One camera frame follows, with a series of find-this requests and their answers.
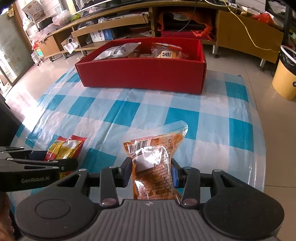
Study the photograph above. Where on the wooden tv cabinet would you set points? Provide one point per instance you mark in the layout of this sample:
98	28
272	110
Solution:
232	29

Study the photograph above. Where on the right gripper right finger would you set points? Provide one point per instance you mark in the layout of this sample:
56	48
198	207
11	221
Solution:
187	178

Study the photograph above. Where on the yellow trash bin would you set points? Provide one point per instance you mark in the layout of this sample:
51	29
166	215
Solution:
284	77

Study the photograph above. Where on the orange plastic bag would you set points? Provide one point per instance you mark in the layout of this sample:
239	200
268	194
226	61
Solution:
186	25

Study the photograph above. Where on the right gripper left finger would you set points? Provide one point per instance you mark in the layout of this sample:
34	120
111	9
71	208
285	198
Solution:
112	178

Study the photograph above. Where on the person's left hand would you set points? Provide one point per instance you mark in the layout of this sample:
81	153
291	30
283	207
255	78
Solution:
7	232

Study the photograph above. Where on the white crumpled bag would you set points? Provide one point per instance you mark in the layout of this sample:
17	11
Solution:
70	44

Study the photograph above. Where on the red cardboard box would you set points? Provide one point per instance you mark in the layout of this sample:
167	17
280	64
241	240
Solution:
174	75

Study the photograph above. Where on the blue white checkered cloth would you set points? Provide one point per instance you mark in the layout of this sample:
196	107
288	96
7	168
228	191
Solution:
224	129

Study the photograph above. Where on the white silver snack packet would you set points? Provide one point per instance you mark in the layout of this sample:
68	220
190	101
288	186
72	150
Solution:
120	51

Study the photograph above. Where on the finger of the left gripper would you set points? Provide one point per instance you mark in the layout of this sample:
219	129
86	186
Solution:
39	163
22	153

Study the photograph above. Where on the yellow round cake packet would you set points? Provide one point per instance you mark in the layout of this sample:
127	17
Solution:
168	54

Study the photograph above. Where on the brown biscuit packet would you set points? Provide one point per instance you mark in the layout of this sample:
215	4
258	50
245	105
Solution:
136	54

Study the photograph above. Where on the red yellow snack packet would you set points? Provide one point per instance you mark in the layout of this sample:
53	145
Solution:
66	152

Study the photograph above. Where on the blue white carton box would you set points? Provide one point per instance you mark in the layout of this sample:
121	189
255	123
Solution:
102	35

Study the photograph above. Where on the orange bread snack packet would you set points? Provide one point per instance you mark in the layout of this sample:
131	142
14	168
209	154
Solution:
151	151

